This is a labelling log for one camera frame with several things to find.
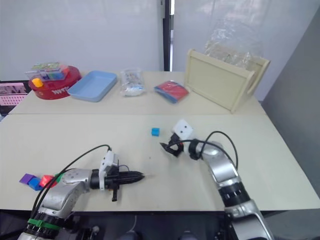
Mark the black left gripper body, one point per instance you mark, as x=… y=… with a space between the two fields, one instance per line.
x=115 y=179

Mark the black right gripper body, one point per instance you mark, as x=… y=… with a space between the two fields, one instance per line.
x=178 y=146

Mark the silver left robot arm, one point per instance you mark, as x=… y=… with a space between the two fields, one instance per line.
x=62 y=190

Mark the green band on arm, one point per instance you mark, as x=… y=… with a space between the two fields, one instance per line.
x=41 y=223

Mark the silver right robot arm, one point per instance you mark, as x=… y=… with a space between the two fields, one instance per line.
x=222 y=170

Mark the light blue block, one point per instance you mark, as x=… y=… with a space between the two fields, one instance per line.
x=155 y=132

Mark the red and blue packet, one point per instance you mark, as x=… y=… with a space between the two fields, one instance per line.
x=172 y=91

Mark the green block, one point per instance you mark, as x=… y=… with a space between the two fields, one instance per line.
x=58 y=178

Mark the red block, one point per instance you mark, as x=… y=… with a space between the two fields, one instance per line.
x=47 y=180

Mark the clear bag of small parts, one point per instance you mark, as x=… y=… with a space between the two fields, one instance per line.
x=132 y=83

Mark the cream wooden crate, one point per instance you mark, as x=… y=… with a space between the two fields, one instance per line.
x=215 y=80

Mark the dark blue block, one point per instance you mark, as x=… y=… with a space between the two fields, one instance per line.
x=35 y=184

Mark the purple block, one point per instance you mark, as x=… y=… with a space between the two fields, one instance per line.
x=26 y=179

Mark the light blue plastic tray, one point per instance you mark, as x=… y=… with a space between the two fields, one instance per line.
x=93 y=85

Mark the red round tin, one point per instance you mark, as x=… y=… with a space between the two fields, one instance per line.
x=60 y=87

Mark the crumpled clear plastic bag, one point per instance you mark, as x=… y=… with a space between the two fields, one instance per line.
x=232 y=42

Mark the yellow block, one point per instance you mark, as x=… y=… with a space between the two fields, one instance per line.
x=37 y=82

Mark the clear plastic block box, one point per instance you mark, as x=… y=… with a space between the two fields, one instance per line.
x=47 y=71

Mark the pink perforated board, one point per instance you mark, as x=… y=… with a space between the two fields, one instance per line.
x=12 y=93

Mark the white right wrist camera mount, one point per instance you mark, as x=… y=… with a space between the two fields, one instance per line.
x=183 y=128

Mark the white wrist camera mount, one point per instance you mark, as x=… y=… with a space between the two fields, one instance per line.
x=183 y=128
x=108 y=160

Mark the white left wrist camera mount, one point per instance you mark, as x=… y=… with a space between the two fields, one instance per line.
x=108 y=160

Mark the dark window frame post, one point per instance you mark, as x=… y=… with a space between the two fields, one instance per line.
x=168 y=37

